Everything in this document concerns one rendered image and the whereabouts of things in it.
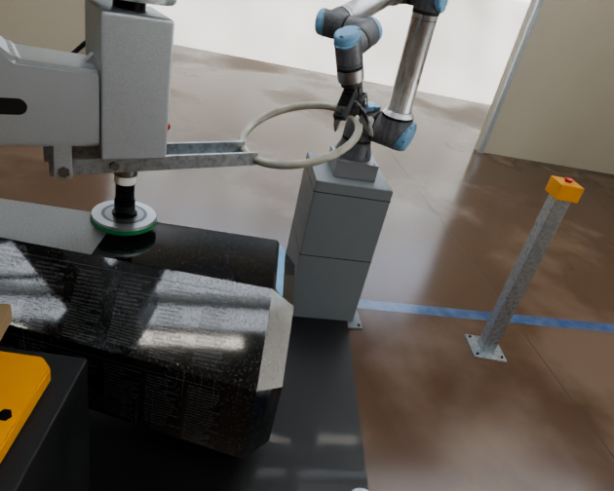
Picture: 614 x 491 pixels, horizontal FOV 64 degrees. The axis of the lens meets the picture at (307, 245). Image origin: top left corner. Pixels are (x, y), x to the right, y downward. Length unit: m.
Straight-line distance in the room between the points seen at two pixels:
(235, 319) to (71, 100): 0.79
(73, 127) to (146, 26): 0.35
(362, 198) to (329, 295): 0.61
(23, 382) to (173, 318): 0.49
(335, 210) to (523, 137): 5.30
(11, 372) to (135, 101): 0.80
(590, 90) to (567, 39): 0.80
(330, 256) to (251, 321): 1.10
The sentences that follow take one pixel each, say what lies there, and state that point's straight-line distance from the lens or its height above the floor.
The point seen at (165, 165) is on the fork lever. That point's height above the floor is 1.06.
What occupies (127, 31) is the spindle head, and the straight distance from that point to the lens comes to 1.54.
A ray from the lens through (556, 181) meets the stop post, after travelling 2.70.
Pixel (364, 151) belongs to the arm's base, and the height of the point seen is 0.99.
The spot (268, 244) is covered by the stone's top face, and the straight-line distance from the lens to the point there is 1.87.
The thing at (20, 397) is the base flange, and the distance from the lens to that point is 1.32.
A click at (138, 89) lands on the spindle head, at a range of 1.58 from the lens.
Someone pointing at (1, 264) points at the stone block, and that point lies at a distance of 1.81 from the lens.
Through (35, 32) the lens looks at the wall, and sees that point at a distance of 6.65.
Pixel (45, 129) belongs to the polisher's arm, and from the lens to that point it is 1.58.
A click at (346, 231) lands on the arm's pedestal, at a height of 0.59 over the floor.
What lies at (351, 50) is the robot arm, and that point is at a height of 1.52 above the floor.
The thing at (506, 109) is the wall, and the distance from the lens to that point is 7.27.
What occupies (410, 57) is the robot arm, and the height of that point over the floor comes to 1.47.
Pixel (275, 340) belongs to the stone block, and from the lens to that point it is 1.64.
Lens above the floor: 1.73
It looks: 29 degrees down
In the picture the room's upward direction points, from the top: 13 degrees clockwise
